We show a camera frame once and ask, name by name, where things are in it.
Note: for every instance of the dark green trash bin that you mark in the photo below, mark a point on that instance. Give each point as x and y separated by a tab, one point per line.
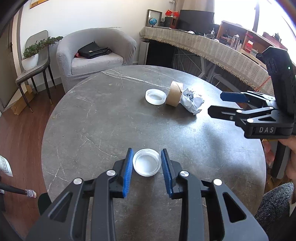
44	202

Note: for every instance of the brown tape roll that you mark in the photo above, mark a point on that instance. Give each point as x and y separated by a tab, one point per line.
174	94

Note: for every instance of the grey armchair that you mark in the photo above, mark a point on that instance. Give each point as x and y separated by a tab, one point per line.
73	70

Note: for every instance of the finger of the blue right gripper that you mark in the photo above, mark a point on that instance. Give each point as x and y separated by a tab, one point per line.
234	97

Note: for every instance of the grey dining chair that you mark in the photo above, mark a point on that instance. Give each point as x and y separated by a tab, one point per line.
42	67

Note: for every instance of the black monitor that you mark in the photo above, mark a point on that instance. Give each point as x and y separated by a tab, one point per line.
197	21

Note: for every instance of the small globe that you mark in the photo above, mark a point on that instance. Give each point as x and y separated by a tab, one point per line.
153	22

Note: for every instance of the wooden bookshelf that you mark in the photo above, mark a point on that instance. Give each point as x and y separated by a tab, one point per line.
251	44

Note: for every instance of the black handbag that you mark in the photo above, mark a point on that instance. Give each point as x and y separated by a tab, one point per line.
91	51

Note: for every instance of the beige fringed table runner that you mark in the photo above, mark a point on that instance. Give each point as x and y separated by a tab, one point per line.
239	65

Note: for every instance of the cardboard box on floor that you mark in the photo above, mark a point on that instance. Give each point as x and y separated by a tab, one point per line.
17	103

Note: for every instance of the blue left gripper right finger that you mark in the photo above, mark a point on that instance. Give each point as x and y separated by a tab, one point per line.
167	169

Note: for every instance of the person's right hand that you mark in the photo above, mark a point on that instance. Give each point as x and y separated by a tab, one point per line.
280	155

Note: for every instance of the grey door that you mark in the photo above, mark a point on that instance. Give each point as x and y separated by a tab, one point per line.
7	67

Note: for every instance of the wall calendar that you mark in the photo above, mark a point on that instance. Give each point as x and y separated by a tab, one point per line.
35	3

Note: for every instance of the potted green plant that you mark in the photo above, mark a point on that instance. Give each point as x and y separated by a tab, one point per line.
31	53

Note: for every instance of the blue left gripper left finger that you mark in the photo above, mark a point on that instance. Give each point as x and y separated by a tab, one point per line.
126	172

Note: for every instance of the black table leg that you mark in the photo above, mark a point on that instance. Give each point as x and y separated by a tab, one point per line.
27	192

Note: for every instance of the framed picture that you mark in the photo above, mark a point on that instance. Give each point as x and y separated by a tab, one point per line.
153	14

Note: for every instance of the white plastic lid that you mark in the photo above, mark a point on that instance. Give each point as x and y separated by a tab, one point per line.
147	162
155	96

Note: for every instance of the round grey marble table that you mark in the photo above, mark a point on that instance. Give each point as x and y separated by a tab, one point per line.
95	123

